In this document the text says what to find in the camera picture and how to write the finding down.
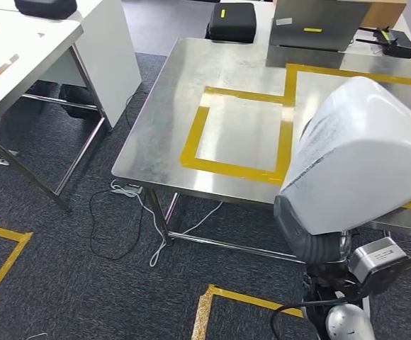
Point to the white desk with panel side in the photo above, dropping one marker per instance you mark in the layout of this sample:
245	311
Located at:
109	70

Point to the yellow tape small square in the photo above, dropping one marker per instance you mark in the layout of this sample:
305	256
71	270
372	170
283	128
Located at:
227	169

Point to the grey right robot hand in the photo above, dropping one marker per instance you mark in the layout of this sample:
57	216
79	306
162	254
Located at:
308	248

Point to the yellow tape large square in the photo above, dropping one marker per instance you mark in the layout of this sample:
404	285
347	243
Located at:
315	70

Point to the grey laptop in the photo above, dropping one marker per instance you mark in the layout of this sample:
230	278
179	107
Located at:
315	23

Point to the steel workbench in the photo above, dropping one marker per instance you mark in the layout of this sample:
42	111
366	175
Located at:
173	117

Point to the black zip case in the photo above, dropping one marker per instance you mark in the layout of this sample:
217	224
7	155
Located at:
46	7

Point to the cardboard box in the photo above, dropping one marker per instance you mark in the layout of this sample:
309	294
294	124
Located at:
382	14

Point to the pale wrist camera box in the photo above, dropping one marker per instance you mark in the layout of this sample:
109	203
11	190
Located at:
375	255

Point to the white desk with steel legs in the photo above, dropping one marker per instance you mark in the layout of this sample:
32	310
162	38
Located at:
14	56

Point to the white curved plastic part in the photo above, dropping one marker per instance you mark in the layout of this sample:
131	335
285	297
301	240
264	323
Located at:
361	159

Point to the floor socket plate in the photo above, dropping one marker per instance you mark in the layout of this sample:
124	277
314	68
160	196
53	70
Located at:
6	158

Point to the black case with yellow tag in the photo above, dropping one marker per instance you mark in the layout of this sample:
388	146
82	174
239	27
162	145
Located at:
232	23

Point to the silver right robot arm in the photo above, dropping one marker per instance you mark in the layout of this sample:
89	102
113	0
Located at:
347	326

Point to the yellow floor tape square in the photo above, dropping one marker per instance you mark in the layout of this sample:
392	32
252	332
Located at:
11	255

